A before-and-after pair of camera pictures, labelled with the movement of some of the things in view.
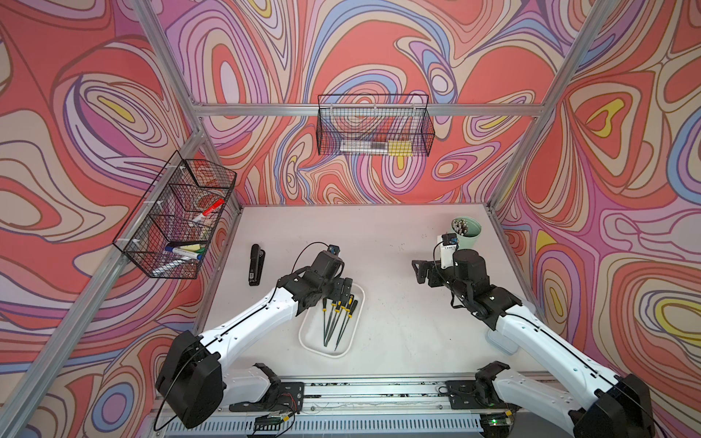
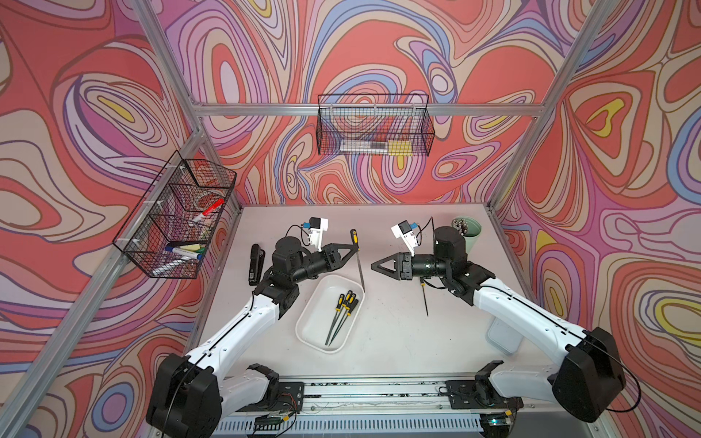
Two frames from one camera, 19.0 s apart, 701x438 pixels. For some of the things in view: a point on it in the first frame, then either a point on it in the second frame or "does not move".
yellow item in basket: x=400 y=148 does not move
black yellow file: x=324 y=310 -> x=423 y=284
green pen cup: x=467 y=231 does not move
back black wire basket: x=380 y=125 does not move
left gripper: x=338 y=293 -> x=329 y=259
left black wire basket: x=168 y=231 does not move
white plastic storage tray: x=311 y=332 does not move
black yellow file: x=333 y=304 -> x=354 y=236
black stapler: x=256 y=263 does not move
